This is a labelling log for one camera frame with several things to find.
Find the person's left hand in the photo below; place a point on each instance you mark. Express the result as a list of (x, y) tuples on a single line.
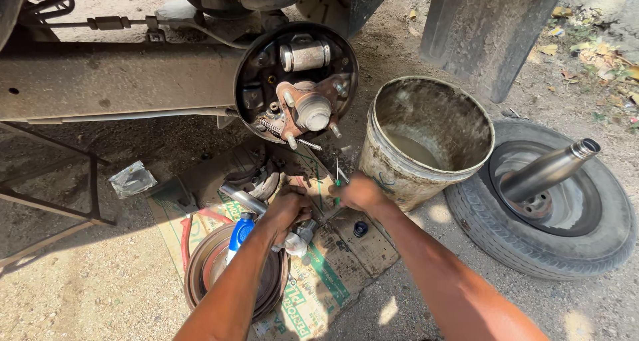
[(285, 209)]

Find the person's right hand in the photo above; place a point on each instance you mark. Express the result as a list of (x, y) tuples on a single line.
[(360, 194)]

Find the person's left fingers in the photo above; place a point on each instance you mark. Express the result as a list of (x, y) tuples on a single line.
[(302, 206)]

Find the person's right fingers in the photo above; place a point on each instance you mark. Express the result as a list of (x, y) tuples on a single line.
[(339, 190)]

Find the grey metal brake cylinder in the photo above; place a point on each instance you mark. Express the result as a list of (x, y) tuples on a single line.
[(303, 233)]

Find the small black cap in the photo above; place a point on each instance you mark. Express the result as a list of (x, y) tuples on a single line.
[(360, 228)]

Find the brake shoes assembly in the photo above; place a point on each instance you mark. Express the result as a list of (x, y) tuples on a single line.
[(254, 176)]

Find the blue spray bottle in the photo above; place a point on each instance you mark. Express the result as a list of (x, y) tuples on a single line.
[(239, 233)]

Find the coiled brake spring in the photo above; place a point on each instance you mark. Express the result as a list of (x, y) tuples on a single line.
[(287, 134)]

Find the brown printed cardboard sheet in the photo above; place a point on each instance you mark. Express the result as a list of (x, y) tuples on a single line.
[(319, 281)]

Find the rusty wheel hub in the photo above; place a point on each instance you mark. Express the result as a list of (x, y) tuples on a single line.
[(309, 106)]

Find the dirty plastic bucket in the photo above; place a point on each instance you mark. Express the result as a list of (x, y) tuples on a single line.
[(424, 141)]

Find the rusty brake drum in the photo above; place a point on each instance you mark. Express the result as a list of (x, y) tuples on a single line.
[(209, 273)]

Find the round brake backing plate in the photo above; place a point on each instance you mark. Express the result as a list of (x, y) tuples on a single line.
[(297, 81)]

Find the silver wheel cylinder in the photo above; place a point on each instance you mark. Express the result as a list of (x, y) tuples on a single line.
[(304, 54)]

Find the clear plastic packet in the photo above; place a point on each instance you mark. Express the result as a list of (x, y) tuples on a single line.
[(132, 179)]

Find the black spare tyre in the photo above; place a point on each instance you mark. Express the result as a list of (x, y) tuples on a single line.
[(544, 201)]

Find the steel exhaust pipe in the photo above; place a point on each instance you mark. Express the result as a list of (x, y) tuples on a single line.
[(549, 170)]

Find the black mud flap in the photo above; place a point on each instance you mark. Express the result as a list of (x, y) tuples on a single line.
[(487, 31)]

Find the rear axle beam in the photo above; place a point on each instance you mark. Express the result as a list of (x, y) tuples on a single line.
[(115, 79)]

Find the heap of dry leaves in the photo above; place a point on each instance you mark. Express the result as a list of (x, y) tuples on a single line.
[(596, 51)]

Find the metal stand frame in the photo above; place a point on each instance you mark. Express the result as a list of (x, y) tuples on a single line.
[(50, 196)]

